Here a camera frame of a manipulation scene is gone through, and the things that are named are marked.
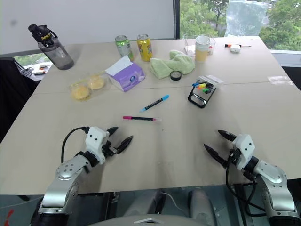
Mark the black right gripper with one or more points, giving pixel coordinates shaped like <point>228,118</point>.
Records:
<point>234,157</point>

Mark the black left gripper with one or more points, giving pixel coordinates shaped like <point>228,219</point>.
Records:
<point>108,148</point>

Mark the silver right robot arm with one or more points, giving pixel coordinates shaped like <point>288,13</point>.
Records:
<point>275,186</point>

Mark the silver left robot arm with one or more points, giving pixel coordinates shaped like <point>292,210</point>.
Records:
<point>68,174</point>

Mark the green capped pen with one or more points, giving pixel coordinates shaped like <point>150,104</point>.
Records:
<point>205,90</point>

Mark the purple tissue box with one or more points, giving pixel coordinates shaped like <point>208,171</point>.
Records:
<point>128,78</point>

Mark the yellow capped pen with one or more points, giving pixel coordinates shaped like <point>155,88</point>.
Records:
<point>202,87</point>

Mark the black marker holder rack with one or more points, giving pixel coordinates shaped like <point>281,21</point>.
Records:
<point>211,79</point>

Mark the blue capped pen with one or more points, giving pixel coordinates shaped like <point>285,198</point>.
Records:
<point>195,83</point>

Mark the small white orange box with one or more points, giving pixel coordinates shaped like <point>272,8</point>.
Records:
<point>38,71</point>

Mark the clear acrylic box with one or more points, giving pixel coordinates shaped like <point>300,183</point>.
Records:
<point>189,43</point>

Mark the black marker pink cap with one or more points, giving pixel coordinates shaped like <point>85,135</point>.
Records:
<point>141,118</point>

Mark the black marker light blue cap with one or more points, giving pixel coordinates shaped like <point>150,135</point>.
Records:
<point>154,103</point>

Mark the yellow round bread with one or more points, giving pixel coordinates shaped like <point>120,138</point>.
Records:
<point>96,82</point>
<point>80,92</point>

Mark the grey rounded robot leg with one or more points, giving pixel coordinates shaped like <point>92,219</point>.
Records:
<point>143,202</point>
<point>201,207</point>

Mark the clear plastic bread bag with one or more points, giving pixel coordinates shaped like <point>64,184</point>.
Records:
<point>75,82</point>

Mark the black tape roll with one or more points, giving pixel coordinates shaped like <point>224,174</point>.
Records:
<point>171,76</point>

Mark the light green towel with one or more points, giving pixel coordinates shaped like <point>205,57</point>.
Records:
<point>164,66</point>

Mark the green drink can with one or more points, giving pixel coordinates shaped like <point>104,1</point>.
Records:
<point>123,47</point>

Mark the yellow drink can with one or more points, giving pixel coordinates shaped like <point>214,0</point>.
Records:
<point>144,49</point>

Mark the white and yellow cup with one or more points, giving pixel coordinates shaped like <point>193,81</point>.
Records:
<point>202,50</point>

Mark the small white case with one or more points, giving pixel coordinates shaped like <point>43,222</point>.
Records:
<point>235,48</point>

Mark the dark grey sports water bottle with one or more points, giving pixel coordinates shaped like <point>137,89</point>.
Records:
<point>56,54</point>

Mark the white roller blind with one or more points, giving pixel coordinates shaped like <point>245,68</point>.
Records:
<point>82,21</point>

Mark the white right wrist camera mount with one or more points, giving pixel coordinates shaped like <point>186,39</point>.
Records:
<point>244,148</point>

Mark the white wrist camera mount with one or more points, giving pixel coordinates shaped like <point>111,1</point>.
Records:
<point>244,148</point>
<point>95,141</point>

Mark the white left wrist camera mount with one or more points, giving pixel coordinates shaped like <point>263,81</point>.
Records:
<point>95,141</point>

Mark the dark window frame post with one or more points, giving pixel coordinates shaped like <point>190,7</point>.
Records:
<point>176,18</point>

